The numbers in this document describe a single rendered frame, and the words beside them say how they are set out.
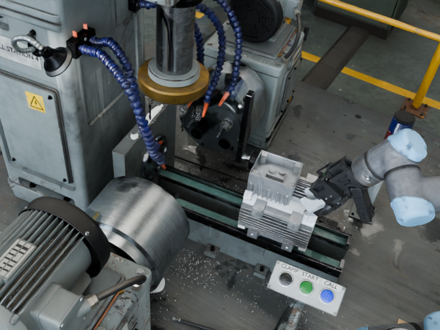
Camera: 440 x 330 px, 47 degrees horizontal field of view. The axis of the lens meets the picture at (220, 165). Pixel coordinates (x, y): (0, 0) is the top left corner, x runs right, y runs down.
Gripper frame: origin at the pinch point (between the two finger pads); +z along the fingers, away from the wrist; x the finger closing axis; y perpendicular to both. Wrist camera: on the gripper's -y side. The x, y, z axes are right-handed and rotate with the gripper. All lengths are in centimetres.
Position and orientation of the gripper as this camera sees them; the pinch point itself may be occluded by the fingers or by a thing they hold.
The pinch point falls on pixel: (310, 212)
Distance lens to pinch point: 131.3
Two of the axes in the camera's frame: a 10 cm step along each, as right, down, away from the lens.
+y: -7.4, -6.5, -1.6
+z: -5.4, 4.5, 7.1
